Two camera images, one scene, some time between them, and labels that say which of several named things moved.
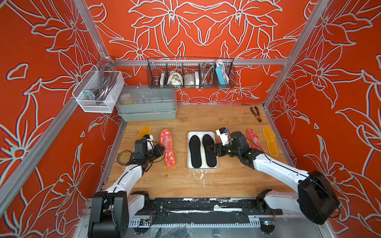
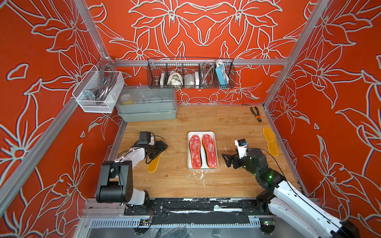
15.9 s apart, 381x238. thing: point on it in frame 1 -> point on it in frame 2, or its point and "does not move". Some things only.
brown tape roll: x=123 y=157 does not move
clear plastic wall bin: x=97 y=91 does not move
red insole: x=166 y=143 -> x=195 y=147
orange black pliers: x=256 y=114 does not move
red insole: x=254 y=139 -> x=210 y=150
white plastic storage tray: x=204 y=166 does not move
